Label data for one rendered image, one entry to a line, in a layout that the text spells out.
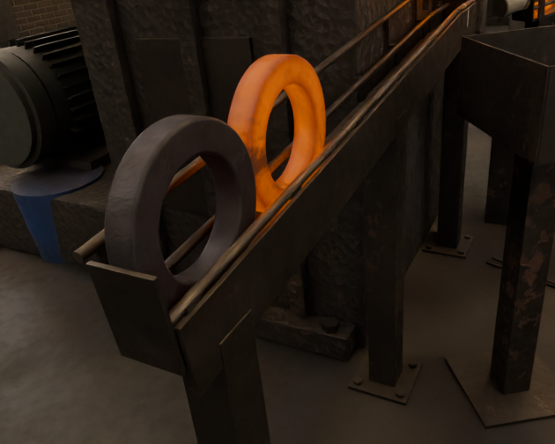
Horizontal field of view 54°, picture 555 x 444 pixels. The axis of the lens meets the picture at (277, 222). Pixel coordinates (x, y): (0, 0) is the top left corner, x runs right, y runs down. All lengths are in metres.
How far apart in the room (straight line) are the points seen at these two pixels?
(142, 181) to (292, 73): 0.26
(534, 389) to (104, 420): 0.92
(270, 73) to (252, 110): 0.05
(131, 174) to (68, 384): 1.04
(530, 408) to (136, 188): 1.00
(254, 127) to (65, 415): 0.95
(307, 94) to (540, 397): 0.86
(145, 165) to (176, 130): 0.04
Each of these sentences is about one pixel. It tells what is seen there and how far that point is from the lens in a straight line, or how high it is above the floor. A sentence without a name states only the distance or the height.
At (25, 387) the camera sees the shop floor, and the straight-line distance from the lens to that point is 1.50.
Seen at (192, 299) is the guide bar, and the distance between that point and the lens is 0.48.
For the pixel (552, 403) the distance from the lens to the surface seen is 1.30.
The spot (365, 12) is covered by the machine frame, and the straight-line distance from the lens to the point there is 1.08.
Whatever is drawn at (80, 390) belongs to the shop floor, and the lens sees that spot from 1.42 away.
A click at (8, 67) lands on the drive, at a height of 0.63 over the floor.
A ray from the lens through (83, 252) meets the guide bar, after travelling 0.50.
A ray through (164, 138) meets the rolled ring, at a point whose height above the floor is 0.76.
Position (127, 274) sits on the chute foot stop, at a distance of 0.45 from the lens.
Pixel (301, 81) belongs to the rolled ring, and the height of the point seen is 0.75.
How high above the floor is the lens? 0.90
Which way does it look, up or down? 28 degrees down
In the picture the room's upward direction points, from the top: 6 degrees counter-clockwise
